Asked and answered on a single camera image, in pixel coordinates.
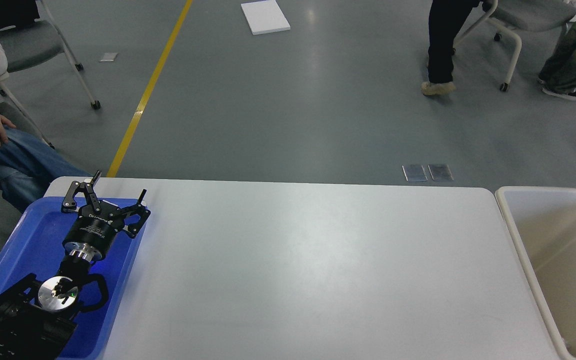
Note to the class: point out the seated person blue jeans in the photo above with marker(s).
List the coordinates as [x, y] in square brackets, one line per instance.
[28, 165]

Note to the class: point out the floor metal plate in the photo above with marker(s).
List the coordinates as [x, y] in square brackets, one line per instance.
[440, 173]
[414, 173]

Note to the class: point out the person in black trousers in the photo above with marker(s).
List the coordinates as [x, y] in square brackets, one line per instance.
[446, 19]

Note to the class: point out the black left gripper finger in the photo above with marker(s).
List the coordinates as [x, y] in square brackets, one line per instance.
[118, 217]
[70, 206]

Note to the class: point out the right floor metal plate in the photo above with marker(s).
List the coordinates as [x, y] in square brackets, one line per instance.
[440, 173]

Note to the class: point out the left floor metal plate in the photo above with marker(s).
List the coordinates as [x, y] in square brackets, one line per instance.
[414, 173]

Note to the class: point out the beige waste bin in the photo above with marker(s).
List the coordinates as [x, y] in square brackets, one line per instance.
[542, 224]

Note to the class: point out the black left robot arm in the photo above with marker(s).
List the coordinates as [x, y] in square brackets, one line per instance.
[63, 272]

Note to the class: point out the white chair with wheels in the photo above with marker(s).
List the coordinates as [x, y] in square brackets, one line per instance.
[526, 15]

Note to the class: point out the blue plastic tray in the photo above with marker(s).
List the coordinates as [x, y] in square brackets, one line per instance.
[35, 246]

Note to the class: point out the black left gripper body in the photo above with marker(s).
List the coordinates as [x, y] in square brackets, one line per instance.
[91, 235]

